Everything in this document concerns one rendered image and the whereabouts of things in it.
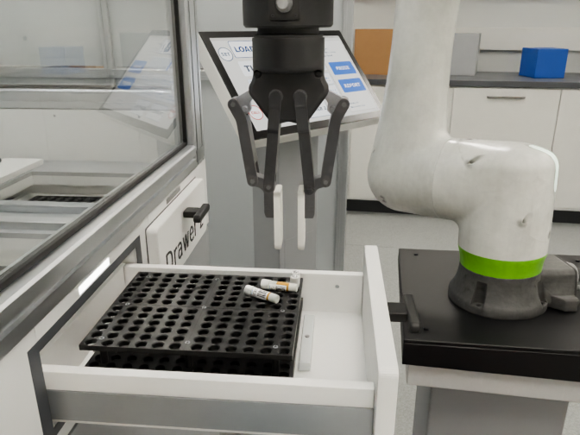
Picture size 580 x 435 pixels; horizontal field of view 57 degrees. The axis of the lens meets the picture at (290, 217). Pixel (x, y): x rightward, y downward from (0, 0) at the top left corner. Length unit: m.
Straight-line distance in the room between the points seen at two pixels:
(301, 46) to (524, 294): 0.51
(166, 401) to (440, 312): 0.46
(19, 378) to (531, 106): 3.32
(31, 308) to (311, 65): 0.35
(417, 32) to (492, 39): 3.29
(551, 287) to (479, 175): 0.21
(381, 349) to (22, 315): 0.33
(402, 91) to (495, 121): 2.70
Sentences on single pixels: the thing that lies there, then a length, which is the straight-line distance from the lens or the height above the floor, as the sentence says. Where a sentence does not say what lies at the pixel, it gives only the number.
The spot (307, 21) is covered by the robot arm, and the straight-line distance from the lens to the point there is 0.54.
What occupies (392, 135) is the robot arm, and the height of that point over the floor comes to 1.05.
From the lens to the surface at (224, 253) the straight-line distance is 2.48.
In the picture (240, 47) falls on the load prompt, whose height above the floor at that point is 1.16.
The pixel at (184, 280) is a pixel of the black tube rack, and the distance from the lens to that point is 0.71.
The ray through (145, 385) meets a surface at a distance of 0.56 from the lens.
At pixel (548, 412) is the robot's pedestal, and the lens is 0.93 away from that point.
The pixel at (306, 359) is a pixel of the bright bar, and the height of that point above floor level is 0.85.
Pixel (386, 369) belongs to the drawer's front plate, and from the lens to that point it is 0.49.
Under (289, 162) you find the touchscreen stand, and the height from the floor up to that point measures 0.85.
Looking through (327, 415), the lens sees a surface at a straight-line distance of 0.54.
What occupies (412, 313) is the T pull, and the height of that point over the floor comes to 0.91.
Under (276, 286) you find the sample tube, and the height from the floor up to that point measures 0.91.
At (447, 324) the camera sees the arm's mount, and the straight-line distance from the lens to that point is 0.82.
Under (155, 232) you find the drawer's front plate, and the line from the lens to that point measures 0.81.
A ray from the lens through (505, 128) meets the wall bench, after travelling 3.57.
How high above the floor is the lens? 1.21
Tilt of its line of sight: 20 degrees down
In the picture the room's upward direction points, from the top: straight up
